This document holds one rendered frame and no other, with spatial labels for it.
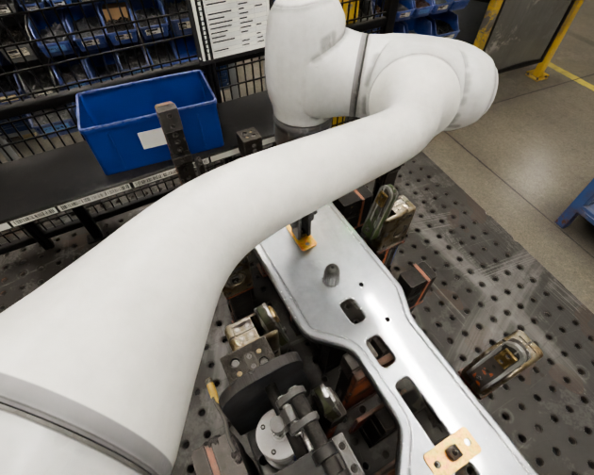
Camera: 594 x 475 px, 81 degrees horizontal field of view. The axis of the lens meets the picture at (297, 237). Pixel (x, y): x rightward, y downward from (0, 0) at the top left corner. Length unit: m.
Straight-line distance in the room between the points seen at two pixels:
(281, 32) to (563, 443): 1.01
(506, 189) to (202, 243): 2.55
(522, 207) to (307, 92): 2.23
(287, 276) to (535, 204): 2.15
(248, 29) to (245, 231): 0.92
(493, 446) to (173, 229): 0.59
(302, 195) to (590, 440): 0.98
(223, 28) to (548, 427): 1.25
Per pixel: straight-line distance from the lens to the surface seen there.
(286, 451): 0.50
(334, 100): 0.48
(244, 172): 0.24
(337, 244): 0.76
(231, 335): 0.59
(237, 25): 1.09
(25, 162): 1.13
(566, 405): 1.13
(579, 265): 2.47
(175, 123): 0.83
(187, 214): 0.20
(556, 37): 3.98
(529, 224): 2.52
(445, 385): 0.67
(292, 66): 0.47
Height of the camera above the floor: 1.60
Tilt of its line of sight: 52 degrees down
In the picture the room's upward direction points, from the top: straight up
